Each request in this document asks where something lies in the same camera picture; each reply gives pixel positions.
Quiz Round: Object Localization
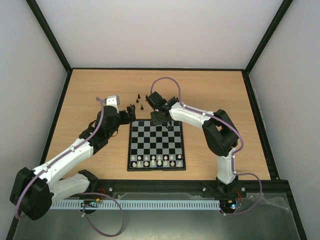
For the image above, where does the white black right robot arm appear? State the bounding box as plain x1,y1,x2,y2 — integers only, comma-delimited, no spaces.
145,91,244,196

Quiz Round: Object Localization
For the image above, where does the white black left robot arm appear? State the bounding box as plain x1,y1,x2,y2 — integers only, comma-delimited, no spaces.
9,105,136,220

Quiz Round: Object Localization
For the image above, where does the black and white chessboard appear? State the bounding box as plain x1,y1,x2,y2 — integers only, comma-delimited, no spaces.
127,119,186,172

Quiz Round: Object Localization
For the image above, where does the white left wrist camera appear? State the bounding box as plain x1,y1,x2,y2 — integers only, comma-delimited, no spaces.
104,95,120,106

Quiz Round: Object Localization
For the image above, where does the white cable duct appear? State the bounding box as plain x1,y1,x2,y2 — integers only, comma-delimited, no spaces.
51,199,221,211

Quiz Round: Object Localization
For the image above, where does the black enclosure frame post left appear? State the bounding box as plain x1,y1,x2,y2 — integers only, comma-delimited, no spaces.
24,0,72,73

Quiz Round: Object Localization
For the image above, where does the black enclosure frame post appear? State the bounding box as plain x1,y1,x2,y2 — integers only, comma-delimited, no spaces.
244,0,294,73
24,0,72,73

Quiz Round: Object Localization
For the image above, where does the black aluminium rail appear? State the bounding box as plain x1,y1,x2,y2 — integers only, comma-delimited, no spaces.
97,179,292,199

